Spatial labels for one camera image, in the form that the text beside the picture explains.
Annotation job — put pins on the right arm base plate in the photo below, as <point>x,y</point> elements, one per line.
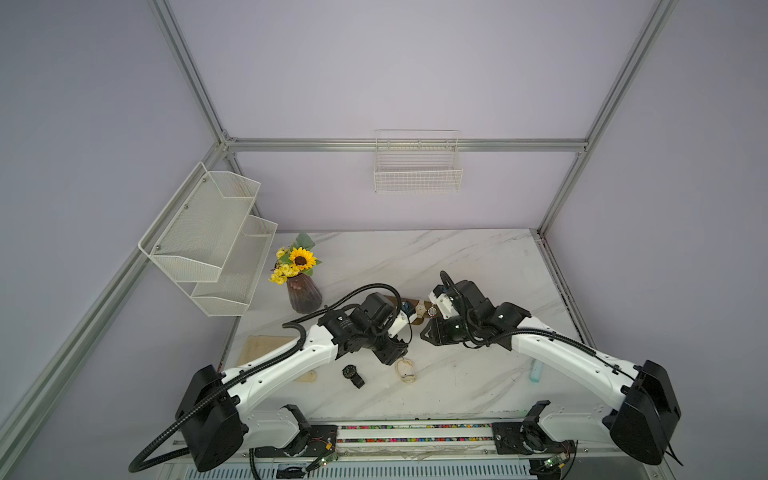
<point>519,438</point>

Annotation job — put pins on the cream strap wrist watch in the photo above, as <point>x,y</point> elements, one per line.
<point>421,310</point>

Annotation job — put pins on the white perforated cable tray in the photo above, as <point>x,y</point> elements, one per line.
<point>492,469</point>

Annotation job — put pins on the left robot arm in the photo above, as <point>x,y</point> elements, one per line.
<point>217,416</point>

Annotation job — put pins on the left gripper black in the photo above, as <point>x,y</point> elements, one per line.
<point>393,351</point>

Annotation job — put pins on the upper white mesh shelf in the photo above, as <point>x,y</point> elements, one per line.
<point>192,238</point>

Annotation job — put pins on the white mesh shelf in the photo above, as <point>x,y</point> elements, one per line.
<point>232,294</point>
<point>192,238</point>

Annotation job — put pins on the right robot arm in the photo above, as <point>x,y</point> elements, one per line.
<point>643,410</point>

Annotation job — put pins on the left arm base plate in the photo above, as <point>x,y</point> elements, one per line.
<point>308,444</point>

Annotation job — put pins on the black wrist watch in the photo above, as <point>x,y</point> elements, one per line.
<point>350,372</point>

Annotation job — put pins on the white wire wall basket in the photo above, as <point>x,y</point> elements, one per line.
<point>417,161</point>

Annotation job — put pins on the purple glass vase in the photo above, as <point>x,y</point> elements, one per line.
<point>303,294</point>

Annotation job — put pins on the lower white mesh shelf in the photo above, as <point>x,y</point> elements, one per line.
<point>232,294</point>

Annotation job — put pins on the wooden watch stand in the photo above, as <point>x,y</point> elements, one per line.
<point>408,305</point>

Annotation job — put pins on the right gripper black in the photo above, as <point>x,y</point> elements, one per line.
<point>438,332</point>

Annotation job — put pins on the yellow sunflower bouquet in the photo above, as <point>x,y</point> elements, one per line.
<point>295,260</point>

